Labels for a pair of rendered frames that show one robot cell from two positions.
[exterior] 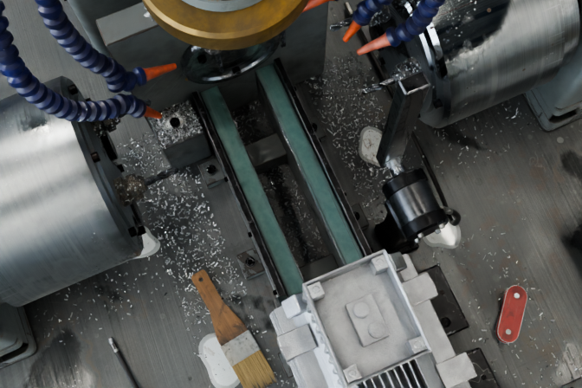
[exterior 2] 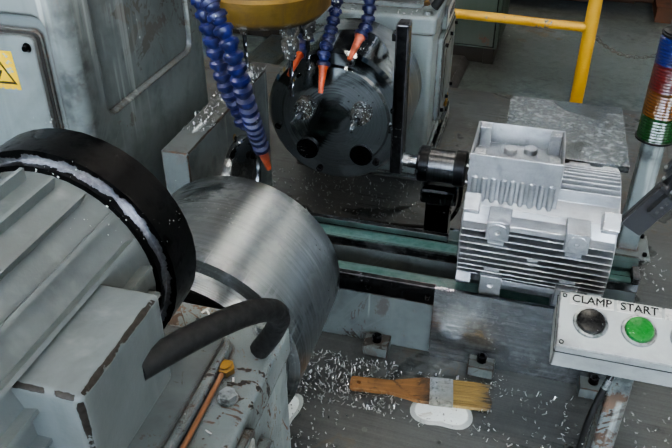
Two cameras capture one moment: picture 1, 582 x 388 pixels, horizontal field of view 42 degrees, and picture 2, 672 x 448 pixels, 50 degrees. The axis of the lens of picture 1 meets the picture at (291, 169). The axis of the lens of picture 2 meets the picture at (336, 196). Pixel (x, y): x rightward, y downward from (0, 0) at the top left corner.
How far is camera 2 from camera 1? 0.88 m
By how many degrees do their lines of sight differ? 49
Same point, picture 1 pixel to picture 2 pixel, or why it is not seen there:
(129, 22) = (187, 139)
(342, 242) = (423, 245)
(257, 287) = (398, 356)
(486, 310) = not seen: hidden behind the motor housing
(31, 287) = (306, 322)
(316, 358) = (519, 218)
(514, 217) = not seen: hidden behind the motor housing
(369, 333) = (530, 155)
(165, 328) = (378, 433)
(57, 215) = (284, 227)
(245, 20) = not seen: outside the picture
